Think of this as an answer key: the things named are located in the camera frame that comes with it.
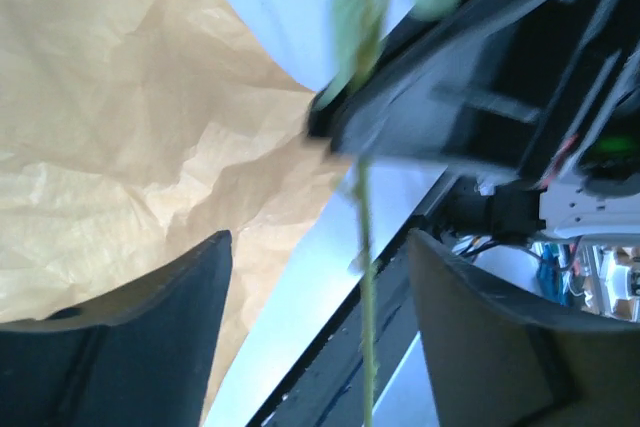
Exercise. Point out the orange flower bouquet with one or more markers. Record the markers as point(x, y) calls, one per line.
point(133, 130)

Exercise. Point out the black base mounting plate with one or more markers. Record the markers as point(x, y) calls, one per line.
point(325, 386)

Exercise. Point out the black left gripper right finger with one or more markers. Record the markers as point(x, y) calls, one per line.
point(498, 355)

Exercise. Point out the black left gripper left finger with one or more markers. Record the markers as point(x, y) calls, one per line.
point(139, 355)

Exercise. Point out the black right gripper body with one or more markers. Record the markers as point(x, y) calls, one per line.
point(571, 61)

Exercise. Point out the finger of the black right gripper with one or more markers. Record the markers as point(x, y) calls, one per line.
point(449, 91)

